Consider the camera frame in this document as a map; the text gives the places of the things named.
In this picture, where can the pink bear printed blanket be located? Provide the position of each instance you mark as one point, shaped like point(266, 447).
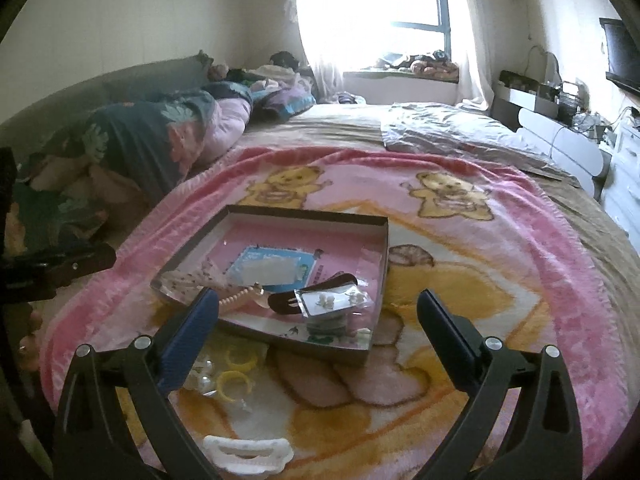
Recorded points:
point(450, 240)

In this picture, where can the window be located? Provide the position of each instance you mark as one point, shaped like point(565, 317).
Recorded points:
point(380, 5)

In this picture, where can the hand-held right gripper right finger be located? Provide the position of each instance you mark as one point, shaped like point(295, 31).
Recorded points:
point(450, 341)

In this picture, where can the dark cardboard box tray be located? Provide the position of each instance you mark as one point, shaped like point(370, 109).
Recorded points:
point(280, 240)

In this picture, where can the purple pillow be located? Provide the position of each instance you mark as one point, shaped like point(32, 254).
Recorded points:
point(287, 102)

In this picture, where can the brown oval hair clip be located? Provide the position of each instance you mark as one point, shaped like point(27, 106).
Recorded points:
point(300, 297)

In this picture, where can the grey green headboard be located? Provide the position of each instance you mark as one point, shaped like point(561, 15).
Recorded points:
point(115, 77)

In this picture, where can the pile of stuffed toys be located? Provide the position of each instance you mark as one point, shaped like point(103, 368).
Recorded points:
point(420, 64)

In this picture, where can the dark floral quilt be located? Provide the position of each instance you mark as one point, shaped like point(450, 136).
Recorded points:
point(145, 130)

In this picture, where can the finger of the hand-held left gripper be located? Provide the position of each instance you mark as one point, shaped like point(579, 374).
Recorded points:
point(75, 262)

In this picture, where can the black and white storage box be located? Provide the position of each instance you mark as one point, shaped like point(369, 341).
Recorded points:
point(530, 95)

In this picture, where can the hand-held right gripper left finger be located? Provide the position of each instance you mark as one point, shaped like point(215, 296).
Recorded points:
point(186, 340)

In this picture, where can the white sheer curtain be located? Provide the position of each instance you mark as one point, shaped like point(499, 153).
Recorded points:
point(315, 25)
point(470, 25)

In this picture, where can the beige beaded hair clip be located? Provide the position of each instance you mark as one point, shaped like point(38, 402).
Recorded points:
point(240, 297)

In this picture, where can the grey crumpled sheet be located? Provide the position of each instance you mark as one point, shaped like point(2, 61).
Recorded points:
point(460, 130)

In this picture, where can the white drawer dresser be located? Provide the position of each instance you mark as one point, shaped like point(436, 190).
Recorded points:
point(625, 180)

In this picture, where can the black wall television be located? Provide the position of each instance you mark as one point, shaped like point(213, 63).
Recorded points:
point(622, 55)

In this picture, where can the white dotted bow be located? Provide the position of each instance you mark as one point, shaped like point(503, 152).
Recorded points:
point(192, 280)

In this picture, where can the large white hair claw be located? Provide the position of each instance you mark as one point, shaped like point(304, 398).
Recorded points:
point(247, 452)

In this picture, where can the small white claw clip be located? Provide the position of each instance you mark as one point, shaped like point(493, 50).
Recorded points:
point(202, 372)

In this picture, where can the clear earring packet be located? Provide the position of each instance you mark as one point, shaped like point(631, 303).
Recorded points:
point(332, 300)

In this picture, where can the person's left hand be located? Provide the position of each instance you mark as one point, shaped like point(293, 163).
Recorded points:
point(30, 345)

